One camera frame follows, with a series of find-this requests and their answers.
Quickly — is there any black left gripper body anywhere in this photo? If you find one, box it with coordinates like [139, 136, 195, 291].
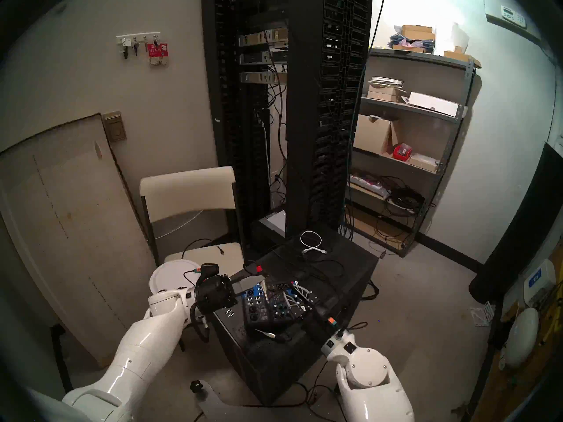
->
[194, 274, 237, 315]

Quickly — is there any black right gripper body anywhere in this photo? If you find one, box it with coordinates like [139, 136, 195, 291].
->
[303, 303, 343, 343]

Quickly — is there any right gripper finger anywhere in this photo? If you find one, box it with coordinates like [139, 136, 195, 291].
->
[291, 283, 318, 304]
[281, 291, 306, 316]

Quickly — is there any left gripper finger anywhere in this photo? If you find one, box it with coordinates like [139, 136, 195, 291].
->
[232, 275, 268, 297]
[227, 264, 266, 286]

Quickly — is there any black aux cable red-ringed plug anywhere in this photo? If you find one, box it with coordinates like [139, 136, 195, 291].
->
[243, 259, 271, 294]

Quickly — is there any blue black audio mixer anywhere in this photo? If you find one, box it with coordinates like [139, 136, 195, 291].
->
[240, 280, 308, 336]

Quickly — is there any white round plate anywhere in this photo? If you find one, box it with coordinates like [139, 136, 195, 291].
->
[149, 259, 203, 294]

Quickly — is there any grey flat box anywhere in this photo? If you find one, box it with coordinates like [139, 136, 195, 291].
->
[259, 210, 286, 235]

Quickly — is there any black computer tower case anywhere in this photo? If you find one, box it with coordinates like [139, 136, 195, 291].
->
[210, 226, 380, 404]

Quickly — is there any cream folding chair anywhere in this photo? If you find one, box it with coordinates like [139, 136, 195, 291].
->
[140, 166, 246, 351]

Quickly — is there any pink white package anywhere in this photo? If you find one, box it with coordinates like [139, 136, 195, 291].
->
[349, 171, 390, 197]

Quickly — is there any large cardboard panel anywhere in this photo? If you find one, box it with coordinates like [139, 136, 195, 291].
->
[0, 113, 157, 367]

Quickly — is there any black server rack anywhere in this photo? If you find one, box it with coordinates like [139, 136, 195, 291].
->
[201, 0, 374, 250]

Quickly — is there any open cardboard box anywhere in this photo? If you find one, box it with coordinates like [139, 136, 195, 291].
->
[353, 114, 398, 156]

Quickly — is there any flat tan box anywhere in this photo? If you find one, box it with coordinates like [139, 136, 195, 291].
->
[408, 153, 440, 173]

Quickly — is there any white oval device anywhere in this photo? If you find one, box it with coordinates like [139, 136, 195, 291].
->
[501, 307, 539, 369]

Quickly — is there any beige box stack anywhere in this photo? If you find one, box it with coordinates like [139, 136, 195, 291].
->
[367, 86, 403, 102]

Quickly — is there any large black cylinder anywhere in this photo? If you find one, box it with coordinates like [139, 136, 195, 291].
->
[468, 142, 563, 305]

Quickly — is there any white router blue label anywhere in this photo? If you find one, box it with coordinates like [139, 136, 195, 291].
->
[523, 258, 557, 307]

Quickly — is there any white flat box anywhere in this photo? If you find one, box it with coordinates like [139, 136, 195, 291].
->
[402, 91, 462, 117]

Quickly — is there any red key tag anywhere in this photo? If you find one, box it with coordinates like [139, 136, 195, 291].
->
[147, 43, 170, 66]

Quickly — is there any grey metal shelving unit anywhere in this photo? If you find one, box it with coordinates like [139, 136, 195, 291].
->
[341, 47, 482, 257]

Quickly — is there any white key hook rack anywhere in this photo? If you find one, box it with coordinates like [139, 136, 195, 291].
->
[116, 32, 161, 57]

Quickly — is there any colourful package pile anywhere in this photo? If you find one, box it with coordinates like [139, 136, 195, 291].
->
[389, 32, 436, 52]

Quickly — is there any tan cardboard box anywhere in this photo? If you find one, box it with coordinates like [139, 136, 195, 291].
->
[443, 51, 482, 69]

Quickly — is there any brown cardboard box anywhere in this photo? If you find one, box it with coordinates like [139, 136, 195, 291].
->
[401, 25, 436, 41]

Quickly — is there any white plastic bag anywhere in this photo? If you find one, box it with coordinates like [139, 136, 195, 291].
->
[433, 22, 470, 55]

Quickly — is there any thin black cable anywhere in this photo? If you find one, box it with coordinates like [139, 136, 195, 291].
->
[180, 238, 226, 259]

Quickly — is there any white coiled usb cable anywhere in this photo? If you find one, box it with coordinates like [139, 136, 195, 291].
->
[300, 230, 328, 255]

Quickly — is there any thin white cable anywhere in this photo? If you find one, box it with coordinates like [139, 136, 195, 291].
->
[154, 210, 204, 240]

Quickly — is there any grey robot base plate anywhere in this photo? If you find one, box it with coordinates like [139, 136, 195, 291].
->
[194, 384, 344, 422]

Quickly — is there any black cable bundle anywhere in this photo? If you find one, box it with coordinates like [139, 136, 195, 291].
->
[383, 176, 434, 215]

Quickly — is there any white wire bracket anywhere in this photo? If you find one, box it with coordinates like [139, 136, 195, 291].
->
[468, 302, 495, 327]

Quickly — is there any beige wall control plate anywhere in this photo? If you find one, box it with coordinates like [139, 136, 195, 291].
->
[102, 111, 127, 143]

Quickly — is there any grey rack-mounted switch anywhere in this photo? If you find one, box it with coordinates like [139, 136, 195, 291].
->
[240, 71, 289, 84]
[239, 28, 289, 47]

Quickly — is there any white wall keypad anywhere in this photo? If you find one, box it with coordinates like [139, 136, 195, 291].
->
[501, 5, 527, 29]

